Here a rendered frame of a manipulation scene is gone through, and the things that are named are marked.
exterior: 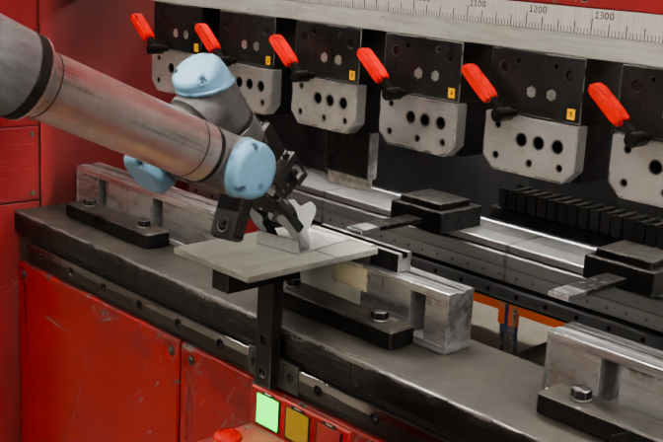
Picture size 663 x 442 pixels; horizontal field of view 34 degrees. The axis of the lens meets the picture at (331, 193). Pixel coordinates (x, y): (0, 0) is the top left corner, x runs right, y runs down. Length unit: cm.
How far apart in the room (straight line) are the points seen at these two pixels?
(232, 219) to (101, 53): 96
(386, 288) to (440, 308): 11
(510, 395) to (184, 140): 58
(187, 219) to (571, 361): 87
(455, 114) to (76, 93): 58
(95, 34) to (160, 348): 77
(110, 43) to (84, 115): 127
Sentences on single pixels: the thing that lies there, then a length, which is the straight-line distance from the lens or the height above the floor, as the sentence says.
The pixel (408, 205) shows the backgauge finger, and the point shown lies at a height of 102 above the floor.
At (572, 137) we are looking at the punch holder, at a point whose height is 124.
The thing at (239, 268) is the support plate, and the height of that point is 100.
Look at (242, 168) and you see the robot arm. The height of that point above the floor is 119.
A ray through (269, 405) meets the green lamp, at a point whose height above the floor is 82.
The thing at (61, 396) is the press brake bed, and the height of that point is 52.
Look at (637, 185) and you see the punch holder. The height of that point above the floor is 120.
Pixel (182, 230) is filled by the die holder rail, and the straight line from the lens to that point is 209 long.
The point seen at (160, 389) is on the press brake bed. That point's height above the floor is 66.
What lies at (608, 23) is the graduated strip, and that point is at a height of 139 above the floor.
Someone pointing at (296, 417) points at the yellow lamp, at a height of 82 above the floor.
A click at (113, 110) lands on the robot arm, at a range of 121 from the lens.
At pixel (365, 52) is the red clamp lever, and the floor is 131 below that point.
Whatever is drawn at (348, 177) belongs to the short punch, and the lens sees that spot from 176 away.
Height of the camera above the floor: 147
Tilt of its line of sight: 13 degrees down
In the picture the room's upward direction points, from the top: 3 degrees clockwise
